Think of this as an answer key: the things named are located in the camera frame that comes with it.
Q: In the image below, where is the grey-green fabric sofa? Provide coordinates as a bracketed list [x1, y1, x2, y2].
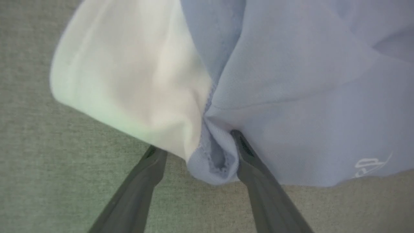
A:
[0, 0, 414, 233]

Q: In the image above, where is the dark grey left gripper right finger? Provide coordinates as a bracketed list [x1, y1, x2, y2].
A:
[231, 130, 315, 233]

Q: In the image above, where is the light blue and white garment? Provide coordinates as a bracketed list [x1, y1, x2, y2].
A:
[49, 0, 414, 188]

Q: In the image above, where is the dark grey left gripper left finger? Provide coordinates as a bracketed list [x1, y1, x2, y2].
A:
[87, 145, 169, 233]

